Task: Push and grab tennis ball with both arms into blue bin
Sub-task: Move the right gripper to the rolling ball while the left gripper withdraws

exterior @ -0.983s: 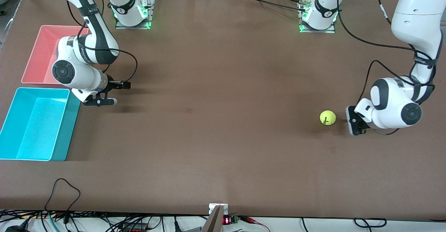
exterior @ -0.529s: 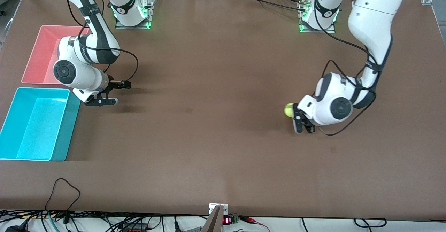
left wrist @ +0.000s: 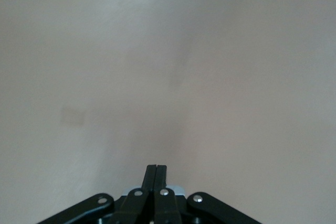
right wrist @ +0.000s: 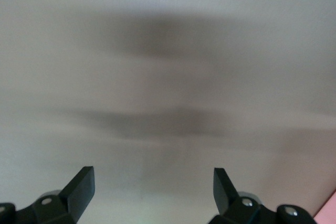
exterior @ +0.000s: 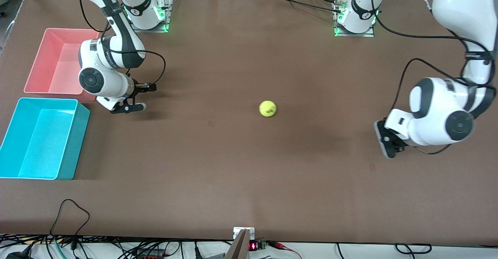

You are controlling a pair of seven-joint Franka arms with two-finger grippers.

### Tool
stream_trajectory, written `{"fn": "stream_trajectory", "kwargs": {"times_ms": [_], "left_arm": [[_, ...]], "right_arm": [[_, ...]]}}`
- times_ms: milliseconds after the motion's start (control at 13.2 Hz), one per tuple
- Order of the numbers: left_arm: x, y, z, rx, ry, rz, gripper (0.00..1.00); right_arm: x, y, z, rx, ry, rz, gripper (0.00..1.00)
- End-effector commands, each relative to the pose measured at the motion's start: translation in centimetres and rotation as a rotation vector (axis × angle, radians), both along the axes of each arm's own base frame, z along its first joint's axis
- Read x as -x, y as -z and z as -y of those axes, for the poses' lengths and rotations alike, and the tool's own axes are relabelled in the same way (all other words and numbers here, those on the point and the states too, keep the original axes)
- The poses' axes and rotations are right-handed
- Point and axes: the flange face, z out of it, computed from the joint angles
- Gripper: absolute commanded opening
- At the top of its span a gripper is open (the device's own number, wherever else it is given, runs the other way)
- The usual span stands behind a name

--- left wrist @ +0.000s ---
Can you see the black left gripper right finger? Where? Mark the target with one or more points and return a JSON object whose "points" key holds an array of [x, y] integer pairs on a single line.
{"points": [[168, 203]]}

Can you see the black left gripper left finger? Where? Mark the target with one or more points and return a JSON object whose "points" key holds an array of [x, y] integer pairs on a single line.
{"points": [[136, 203]]}

